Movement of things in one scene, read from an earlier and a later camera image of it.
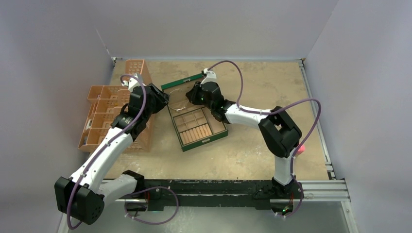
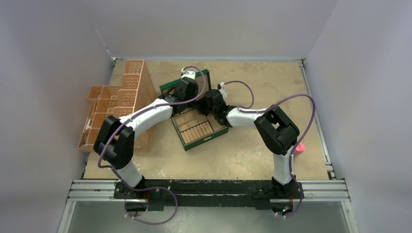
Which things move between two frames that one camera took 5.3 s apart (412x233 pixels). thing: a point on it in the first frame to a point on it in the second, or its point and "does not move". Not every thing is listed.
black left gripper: [161, 98] to [190, 105]
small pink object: [301, 149] does not move
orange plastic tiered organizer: [106, 103] does not move
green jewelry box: [193, 124] does not move
